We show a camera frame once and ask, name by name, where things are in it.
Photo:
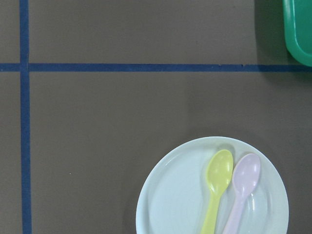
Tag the pink plastic spoon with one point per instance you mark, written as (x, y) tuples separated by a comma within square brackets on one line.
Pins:
[(244, 180)]

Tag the yellow plastic spoon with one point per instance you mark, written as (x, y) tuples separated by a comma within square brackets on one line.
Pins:
[(218, 177)]

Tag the white round plate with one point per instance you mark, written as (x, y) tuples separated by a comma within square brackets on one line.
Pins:
[(175, 196)]

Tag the green plastic tray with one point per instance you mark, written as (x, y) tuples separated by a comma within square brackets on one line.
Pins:
[(297, 15)]

